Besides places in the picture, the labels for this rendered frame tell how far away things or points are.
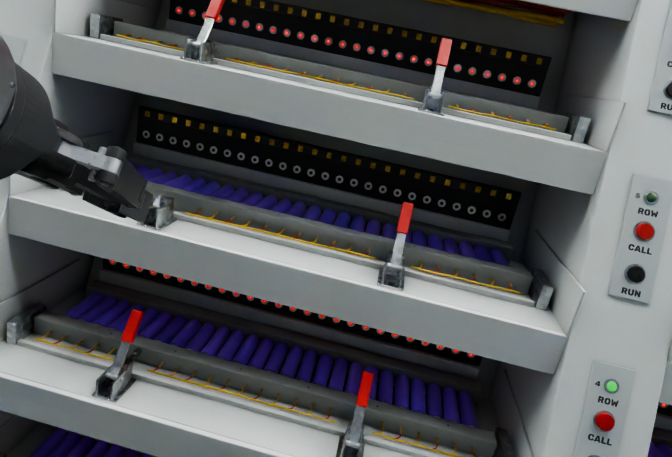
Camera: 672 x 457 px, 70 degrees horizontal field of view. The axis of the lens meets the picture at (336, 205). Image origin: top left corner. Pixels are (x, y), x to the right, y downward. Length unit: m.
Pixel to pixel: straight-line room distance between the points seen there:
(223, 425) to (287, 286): 0.16
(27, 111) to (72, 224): 0.29
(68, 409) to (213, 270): 0.21
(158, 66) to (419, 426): 0.49
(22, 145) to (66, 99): 0.36
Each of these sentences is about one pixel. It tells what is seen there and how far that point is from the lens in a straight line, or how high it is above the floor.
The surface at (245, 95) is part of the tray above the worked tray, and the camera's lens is 0.54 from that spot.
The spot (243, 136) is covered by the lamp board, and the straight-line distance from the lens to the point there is 0.69.
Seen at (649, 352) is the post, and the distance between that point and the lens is 0.57.
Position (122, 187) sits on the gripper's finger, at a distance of 0.38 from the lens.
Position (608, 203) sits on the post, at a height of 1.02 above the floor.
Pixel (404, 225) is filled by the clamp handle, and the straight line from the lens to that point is 0.52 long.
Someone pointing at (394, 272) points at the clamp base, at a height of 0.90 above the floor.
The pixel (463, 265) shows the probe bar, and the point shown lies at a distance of 0.57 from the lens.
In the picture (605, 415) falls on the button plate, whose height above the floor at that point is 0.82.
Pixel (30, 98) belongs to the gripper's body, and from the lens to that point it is 0.32.
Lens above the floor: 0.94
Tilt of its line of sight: 3 degrees up
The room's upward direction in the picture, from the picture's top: 14 degrees clockwise
